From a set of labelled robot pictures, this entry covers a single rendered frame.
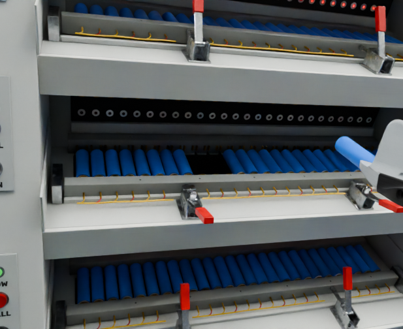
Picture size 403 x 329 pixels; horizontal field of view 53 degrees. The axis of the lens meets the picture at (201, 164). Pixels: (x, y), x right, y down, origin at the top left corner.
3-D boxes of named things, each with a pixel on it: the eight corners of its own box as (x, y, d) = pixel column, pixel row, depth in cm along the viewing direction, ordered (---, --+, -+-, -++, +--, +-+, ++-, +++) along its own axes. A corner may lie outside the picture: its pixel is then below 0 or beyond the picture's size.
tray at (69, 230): (439, 230, 66) (468, 183, 61) (44, 260, 48) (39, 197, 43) (368, 163, 82) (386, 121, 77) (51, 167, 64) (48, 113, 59)
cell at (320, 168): (309, 158, 70) (327, 179, 65) (299, 158, 70) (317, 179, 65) (311, 149, 69) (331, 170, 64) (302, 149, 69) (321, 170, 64)
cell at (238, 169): (220, 153, 65) (232, 177, 60) (229, 147, 65) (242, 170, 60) (226, 160, 66) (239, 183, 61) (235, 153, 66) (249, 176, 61)
